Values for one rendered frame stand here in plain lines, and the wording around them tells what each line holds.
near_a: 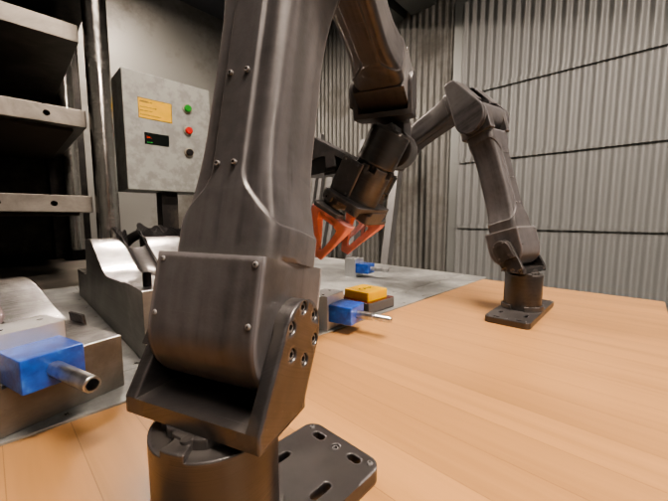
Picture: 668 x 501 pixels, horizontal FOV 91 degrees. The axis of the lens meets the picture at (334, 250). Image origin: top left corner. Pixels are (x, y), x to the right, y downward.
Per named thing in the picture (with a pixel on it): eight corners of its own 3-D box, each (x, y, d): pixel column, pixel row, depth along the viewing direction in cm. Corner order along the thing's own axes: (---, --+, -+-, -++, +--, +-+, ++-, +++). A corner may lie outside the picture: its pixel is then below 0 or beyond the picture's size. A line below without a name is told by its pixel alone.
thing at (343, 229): (292, 247, 49) (317, 189, 45) (320, 243, 55) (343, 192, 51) (325, 272, 46) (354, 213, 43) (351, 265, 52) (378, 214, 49)
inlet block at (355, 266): (392, 278, 94) (392, 259, 94) (384, 280, 90) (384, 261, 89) (353, 273, 102) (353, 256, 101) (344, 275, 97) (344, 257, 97)
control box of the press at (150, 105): (226, 443, 141) (213, 87, 126) (148, 484, 120) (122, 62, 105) (204, 421, 156) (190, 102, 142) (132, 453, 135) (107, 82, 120)
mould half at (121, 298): (311, 317, 57) (310, 241, 56) (146, 365, 39) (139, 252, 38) (195, 279, 92) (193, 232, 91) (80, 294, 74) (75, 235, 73)
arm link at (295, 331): (199, 280, 21) (111, 300, 16) (319, 292, 18) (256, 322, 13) (202, 372, 22) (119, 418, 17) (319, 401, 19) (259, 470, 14)
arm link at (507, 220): (492, 268, 62) (455, 111, 67) (512, 265, 65) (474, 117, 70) (526, 262, 57) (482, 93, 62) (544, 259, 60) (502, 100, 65)
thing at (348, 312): (397, 332, 50) (398, 297, 49) (384, 343, 46) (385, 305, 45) (325, 318, 57) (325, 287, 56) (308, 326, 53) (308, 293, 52)
